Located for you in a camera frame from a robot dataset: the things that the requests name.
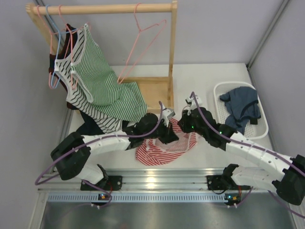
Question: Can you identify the red striped tank top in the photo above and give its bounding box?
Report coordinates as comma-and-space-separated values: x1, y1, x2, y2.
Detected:
135, 118, 197, 166

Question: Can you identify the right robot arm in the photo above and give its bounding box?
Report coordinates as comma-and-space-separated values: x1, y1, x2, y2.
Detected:
178, 107, 305, 206

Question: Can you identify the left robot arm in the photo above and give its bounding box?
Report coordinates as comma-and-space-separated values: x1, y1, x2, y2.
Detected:
51, 113, 179, 189

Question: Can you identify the green striped tank top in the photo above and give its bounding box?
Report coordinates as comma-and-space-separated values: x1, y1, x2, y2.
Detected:
71, 24, 147, 122

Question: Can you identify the black striped tank top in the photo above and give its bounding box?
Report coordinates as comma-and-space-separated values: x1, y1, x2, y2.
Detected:
54, 29, 122, 133

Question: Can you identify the dark maroon tank top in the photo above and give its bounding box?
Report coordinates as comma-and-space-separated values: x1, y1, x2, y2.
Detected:
49, 31, 78, 110

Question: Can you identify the pink hanger with tops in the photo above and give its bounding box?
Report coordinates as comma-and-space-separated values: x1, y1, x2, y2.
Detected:
58, 4, 80, 90

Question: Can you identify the pink hanger far left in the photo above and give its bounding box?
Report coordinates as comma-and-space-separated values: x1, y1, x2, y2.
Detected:
36, 5, 60, 89

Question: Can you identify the wooden clothes rack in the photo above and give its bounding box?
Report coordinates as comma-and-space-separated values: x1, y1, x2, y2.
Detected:
25, 0, 178, 113

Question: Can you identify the blue grey garment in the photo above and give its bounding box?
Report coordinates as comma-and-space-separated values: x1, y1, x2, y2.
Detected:
219, 86, 261, 134

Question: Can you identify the white plastic laundry basket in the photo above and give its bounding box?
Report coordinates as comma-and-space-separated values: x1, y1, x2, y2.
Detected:
213, 81, 269, 139

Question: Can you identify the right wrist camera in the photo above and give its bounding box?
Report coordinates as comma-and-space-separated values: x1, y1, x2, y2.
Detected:
185, 95, 202, 114

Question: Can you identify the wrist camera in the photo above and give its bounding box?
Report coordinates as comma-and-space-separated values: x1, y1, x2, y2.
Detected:
162, 108, 175, 127
185, 95, 202, 114

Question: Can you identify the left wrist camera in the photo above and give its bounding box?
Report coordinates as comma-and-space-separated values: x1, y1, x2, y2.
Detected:
162, 108, 175, 127

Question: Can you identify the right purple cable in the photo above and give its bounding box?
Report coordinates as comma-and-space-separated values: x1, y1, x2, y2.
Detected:
190, 92, 305, 218

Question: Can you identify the aluminium mounting rail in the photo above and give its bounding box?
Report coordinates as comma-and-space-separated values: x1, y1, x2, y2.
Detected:
38, 168, 277, 191

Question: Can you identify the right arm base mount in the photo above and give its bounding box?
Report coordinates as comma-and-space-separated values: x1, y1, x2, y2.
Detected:
206, 164, 251, 195

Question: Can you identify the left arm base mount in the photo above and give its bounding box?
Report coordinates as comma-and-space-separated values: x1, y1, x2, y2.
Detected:
80, 176, 122, 191

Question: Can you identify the perforated cable tray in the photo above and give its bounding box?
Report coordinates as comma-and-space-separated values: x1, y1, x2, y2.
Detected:
47, 192, 238, 203

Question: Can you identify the blue wire hanger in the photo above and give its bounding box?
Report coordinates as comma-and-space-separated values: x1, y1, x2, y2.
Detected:
46, 5, 76, 91

